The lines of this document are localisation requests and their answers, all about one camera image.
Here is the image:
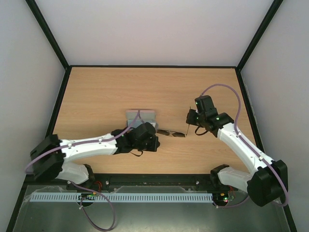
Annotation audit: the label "black aviator sunglasses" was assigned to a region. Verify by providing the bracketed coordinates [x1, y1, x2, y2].
[157, 119, 190, 138]

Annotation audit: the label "pink glasses case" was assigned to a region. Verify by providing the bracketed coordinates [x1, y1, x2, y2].
[126, 109, 158, 130]

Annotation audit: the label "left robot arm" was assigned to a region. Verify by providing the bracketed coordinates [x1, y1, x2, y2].
[25, 122, 160, 184]

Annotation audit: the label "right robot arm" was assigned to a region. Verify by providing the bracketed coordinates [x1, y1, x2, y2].
[186, 95, 288, 206]

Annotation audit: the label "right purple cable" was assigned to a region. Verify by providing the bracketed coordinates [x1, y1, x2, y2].
[200, 84, 290, 210]

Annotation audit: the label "purple cable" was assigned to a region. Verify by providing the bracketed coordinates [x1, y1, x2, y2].
[25, 110, 152, 230]
[200, 84, 290, 210]

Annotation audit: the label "black front mounting rail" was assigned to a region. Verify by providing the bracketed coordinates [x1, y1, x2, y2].
[80, 174, 231, 193]

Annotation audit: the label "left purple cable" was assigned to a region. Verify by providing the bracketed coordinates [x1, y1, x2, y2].
[25, 110, 152, 230]

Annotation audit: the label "light blue slotted cable duct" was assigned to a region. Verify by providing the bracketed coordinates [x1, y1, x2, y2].
[30, 192, 213, 203]

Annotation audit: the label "black aluminium frame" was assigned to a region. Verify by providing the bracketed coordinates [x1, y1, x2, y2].
[4, 0, 298, 232]

